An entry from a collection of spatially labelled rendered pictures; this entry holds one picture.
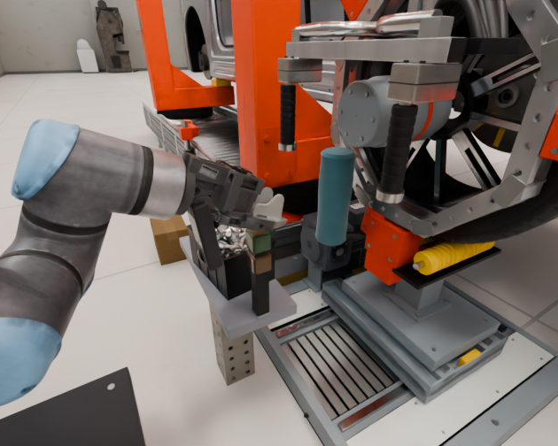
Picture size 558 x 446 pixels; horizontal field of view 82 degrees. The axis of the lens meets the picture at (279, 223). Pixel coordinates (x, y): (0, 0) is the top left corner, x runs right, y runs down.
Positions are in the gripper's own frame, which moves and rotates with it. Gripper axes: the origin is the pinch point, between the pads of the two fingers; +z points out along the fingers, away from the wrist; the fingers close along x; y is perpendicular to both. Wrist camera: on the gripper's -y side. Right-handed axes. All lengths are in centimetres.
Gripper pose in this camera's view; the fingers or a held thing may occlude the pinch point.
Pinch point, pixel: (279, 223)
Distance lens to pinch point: 57.8
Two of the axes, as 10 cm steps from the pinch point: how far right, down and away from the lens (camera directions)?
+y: 3.6, -9.0, -2.2
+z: 7.5, 1.4, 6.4
